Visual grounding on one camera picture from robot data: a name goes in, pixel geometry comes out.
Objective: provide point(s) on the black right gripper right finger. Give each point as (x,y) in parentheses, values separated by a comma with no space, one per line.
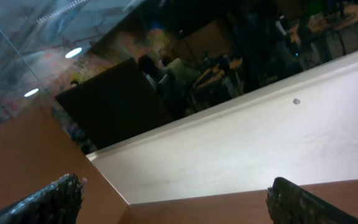
(288,203)

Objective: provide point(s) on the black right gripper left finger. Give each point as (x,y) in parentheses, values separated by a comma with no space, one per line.
(57,203)

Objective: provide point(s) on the dark partition board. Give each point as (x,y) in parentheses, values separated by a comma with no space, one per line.
(115,105)

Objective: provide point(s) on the glass window pane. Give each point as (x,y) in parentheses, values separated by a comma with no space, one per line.
(196,54)

